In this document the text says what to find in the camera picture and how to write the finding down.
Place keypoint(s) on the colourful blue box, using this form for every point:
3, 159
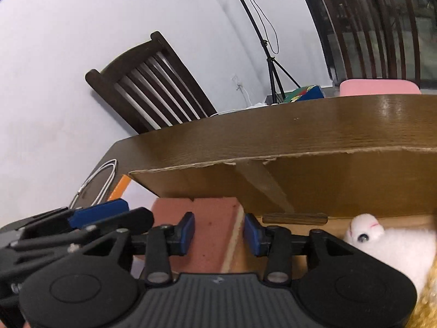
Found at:
304, 94

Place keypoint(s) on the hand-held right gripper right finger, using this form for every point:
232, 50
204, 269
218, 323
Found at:
251, 235

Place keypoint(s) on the pink sponge block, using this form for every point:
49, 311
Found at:
211, 232

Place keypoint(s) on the yellow fluffy plush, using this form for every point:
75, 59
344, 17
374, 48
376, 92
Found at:
428, 300

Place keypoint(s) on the dark wooden chair pink cushion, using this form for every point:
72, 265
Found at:
368, 24

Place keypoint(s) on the red cardboard box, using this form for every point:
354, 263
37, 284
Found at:
341, 184

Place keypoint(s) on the dark wooden slatted chair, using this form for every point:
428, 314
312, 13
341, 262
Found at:
150, 75

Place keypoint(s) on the pink seat cushion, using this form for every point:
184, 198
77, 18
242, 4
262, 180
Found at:
379, 87

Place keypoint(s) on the white plush toy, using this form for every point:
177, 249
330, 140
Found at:
392, 249

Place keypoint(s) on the black tripod stand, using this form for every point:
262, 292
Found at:
269, 65

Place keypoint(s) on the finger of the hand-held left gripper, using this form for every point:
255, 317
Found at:
99, 211
136, 217

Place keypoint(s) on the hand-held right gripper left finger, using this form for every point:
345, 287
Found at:
186, 235

